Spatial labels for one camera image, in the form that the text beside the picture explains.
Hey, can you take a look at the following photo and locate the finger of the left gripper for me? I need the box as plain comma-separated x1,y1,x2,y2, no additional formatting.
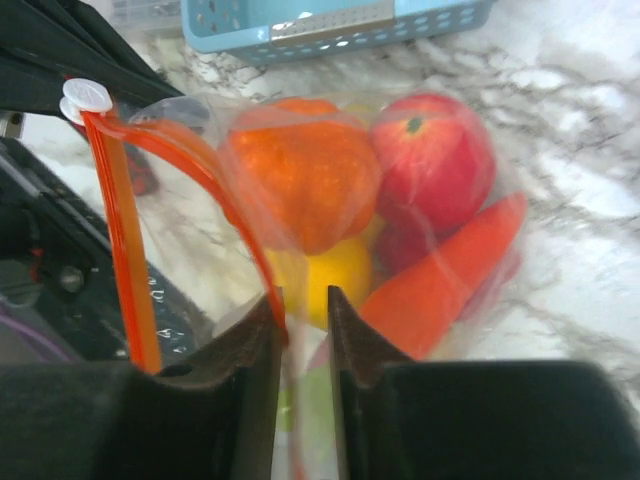
1,1,181,116

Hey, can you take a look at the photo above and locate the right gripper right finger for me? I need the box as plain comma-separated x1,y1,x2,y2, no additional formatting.
328,287,639,479

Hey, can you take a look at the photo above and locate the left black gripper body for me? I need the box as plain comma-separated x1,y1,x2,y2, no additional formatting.
0,112,211,365

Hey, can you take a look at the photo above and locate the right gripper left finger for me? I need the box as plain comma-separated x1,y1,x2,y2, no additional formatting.
1,299,281,479

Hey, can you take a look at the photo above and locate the orange carrot toy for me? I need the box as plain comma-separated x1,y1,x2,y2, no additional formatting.
359,192,528,360

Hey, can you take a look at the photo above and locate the round yellow lemon toy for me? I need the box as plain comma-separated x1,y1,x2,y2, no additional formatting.
265,237,373,330

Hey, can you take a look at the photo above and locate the red bell pepper toy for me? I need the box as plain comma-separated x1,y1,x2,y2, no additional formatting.
374,226,522,322

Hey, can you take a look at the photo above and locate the clear zip top bag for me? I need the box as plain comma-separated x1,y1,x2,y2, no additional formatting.
60,78,528,479

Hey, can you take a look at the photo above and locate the orange pumpkin toy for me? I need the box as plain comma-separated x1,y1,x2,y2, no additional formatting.
220,97,382,255

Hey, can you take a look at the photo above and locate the red apple toy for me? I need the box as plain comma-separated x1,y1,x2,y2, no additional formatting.
369,93,497,234

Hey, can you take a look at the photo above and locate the clear plastic screw box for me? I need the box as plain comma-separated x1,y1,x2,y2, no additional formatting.
109,0,182,33

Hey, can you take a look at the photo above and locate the blue plastic basket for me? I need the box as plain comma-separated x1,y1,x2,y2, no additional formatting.
181,0,493,66

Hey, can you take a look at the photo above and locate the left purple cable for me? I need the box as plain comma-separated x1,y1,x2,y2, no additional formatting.
0,304,81,365

